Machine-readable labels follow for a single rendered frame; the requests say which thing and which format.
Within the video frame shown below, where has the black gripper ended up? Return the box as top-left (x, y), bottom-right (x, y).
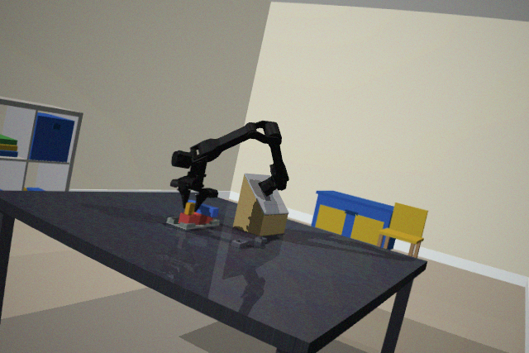
top-left (170, 169), bottom-right (218, 212)

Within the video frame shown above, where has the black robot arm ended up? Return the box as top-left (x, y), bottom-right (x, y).
top-left (172, 121), bottom-right (289, 197)

